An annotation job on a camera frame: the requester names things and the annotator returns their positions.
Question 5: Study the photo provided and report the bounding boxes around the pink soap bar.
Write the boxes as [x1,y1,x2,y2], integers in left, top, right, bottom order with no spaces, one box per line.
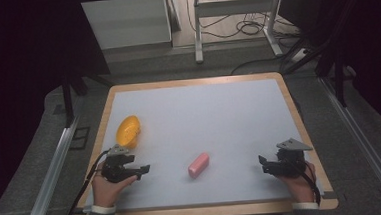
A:
[186,151,212,180]

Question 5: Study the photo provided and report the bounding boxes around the white cabinet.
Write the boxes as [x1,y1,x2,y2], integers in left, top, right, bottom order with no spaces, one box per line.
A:
[81,0,174,52]

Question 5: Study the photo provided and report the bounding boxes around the white board with wooden frame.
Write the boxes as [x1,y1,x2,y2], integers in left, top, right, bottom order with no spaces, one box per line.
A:
[77,76,326,213]

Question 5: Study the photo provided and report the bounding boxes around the orange round fruit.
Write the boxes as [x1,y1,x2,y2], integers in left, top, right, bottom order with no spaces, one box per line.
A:
[114,115,143,150]

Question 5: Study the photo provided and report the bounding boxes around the person's right hand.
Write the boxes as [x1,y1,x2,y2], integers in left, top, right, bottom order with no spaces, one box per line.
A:
[275,161,319,206]

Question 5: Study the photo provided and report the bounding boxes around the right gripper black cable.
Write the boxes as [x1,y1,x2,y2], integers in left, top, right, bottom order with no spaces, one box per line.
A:
[293,161,323,208]

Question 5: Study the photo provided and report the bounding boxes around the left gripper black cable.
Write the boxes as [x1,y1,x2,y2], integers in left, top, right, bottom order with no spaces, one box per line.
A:
[62,149,115,215]

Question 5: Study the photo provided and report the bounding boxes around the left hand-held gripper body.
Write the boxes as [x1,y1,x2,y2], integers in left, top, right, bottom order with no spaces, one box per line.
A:
[99,142,143,185]

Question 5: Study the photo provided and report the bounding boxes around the aluminium rail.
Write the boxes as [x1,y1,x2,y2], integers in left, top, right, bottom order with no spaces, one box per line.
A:
[319,74,381,215]
[13,116,86,215]

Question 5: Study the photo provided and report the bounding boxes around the white metal desk frame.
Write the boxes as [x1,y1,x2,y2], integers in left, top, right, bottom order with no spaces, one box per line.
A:
[191,0,290,65]

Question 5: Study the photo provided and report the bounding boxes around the black floor cables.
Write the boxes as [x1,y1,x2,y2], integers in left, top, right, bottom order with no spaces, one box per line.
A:
[185,0,306,79]

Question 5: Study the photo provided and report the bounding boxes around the black metal stand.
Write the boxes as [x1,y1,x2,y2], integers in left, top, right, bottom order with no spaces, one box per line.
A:
[59,71,117,129]
[276,0,372,112]

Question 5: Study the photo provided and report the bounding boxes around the person's left hand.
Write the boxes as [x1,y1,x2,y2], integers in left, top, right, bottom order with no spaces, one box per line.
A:
[90,159,140,210]

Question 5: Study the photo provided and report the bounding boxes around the white power strip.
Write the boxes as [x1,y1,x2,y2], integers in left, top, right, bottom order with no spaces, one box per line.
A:
[290,47,312,64]

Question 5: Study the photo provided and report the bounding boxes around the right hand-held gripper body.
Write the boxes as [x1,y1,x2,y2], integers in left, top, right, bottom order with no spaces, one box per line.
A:
[260,136,316,179]

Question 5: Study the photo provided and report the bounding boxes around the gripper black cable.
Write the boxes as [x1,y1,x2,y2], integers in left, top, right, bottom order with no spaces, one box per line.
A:
[62,149,115,215]
[293,161,323,208]

